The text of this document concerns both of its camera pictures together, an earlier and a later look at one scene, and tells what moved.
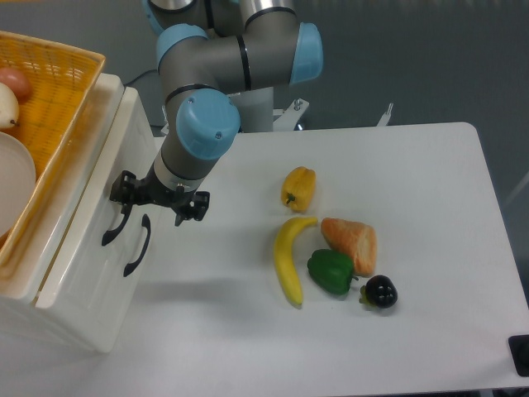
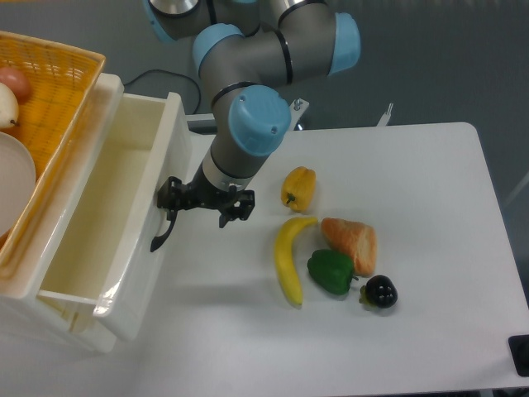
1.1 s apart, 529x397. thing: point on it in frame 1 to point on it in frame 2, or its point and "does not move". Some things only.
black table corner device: (519, 351) does not move
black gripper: (128, 189) to (173, 195)
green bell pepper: (331, 270) does not move
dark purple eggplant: (380, 291) does not move
